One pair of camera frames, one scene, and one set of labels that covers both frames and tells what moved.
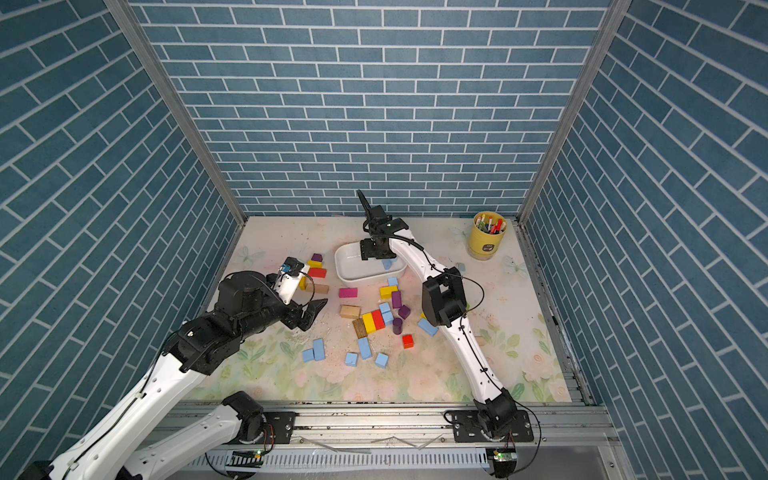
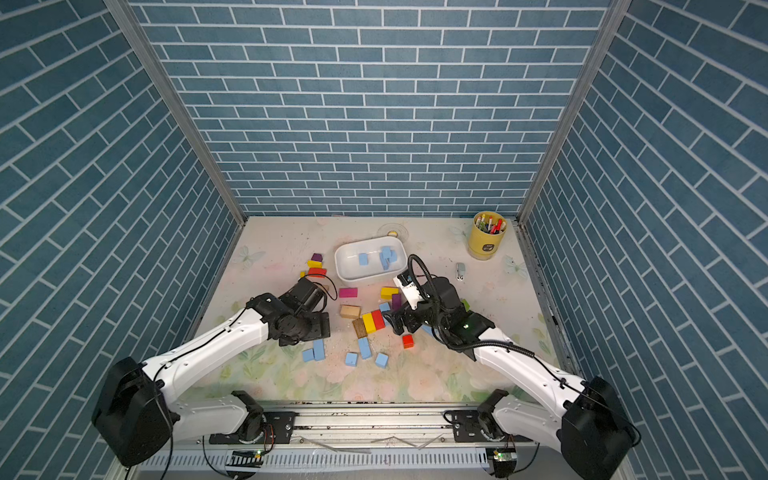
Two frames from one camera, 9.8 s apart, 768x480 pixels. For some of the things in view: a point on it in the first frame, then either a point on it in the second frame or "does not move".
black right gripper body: x=371 y=251 to x=424 y=315
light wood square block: x=350 y=311 does not move
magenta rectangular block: x=348 y=292 does not move
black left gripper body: x=272 y=305 to x=309 y=327
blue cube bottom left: x=351 y=359 does not move
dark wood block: x=360 y=328 does not move
